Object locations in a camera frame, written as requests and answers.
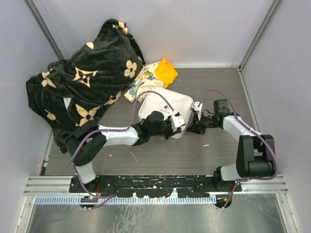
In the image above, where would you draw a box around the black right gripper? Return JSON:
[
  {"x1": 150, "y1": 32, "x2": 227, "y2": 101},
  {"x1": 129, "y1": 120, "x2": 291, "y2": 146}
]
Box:
[{"x1": 186, "y1": 111, "x2": 219, "y2": 135}]

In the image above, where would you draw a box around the grey medicine kit case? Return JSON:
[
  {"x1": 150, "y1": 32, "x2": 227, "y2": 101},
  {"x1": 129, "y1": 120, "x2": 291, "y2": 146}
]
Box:
[{"x1": 138, "y1": 87, "x2": 193, "y2": 139}]

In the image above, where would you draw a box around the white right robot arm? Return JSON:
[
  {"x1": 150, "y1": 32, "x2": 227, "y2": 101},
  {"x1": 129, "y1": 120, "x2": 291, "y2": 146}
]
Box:
[{"x1": 187, "y1": 100, "x2": 277, "y2": 191}]

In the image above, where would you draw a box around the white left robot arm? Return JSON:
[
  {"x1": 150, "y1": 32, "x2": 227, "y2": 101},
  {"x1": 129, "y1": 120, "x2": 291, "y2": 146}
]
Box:
[{"x1": 65, "y1": 111, "x2": 186, "y2": 192}]

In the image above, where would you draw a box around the yellow cloth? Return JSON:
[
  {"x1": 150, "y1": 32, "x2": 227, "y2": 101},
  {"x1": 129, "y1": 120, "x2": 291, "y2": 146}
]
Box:
[{"x1": 155, "y1": 58, "x2": 178, "y2": 88}]

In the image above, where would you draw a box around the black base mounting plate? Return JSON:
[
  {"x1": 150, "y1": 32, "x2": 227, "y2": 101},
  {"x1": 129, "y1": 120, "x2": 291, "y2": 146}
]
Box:
[{"x1": 69, "y1": 174, "x2": 242, "y2": 199}]

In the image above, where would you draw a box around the black floral fleece blanket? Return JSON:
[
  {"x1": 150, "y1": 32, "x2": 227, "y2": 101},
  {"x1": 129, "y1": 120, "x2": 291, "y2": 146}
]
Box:
[{"x1": 26, "y1": 18, "x2": 145, "y2": 153}]

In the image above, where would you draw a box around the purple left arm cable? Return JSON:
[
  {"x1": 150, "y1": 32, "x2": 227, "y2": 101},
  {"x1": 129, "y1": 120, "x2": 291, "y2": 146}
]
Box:
[{"x1": 69, "y1": 90, "x2": 177, "y2": 209}]

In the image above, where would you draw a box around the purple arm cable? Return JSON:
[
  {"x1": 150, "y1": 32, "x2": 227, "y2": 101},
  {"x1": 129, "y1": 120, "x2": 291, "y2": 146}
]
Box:
[
  {"x1": 69, "y1": 90, "x2": 177, "y2": 209},
  {"x1": 200, "y1": 89, "x2": 279, "y2": 209}
]

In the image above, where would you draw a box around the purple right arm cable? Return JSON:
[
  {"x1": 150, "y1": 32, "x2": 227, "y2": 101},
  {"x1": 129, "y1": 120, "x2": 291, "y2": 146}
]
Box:
[{"x1": 200, "y1": 89, "x2": 279, "y2": 209}]

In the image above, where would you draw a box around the white slotted cable duct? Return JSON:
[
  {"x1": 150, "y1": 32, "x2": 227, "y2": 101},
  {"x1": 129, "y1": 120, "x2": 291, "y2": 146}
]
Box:
[{"x1": 35, "y1": 195, "x2": 217, "y2": 205}]

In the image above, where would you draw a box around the aluminium frame rail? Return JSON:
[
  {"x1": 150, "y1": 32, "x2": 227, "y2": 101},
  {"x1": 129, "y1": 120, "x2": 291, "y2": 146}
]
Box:
[{"x1": 24, "y1": 176, "x2": 73, "y2": 196}]

